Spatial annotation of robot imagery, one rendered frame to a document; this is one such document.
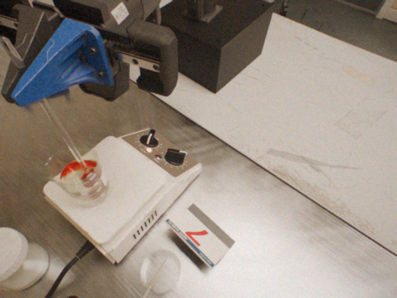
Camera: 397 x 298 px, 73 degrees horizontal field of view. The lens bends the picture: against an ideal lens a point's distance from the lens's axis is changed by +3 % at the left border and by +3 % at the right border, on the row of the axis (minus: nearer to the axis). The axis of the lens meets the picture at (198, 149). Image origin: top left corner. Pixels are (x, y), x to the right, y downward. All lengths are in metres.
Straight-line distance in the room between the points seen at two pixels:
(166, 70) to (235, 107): 0.36
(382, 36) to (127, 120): 2.67
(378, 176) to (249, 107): 0.27
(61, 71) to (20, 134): 0.37
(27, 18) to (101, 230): 0.23
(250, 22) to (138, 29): 0.40
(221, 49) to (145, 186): 0.30
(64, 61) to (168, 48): 0.08
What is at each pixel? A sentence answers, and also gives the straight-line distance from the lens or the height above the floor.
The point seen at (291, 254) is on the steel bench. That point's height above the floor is 0.90.
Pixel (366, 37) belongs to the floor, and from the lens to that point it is 2.92.
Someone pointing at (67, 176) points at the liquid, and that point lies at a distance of 0.35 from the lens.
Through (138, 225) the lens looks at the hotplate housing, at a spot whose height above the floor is 0.96.
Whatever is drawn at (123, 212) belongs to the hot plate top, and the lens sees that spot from 0.36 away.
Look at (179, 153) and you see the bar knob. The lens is 0.42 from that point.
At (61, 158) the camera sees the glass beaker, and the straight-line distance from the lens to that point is 0.35.
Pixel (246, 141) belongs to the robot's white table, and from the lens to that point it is 0.52.
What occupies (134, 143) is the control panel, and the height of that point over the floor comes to 0.96.
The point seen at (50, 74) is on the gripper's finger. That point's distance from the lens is 0.24.
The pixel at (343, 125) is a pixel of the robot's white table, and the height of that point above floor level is 0.90.
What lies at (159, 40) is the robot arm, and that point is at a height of 1.19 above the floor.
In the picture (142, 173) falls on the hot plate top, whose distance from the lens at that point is 0.38.
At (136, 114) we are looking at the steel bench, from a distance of 0.56.
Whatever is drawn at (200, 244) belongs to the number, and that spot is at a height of 0.93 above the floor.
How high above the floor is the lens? 1.31
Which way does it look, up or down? 55 degrees down
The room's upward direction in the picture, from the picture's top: 4 degrees clockwise
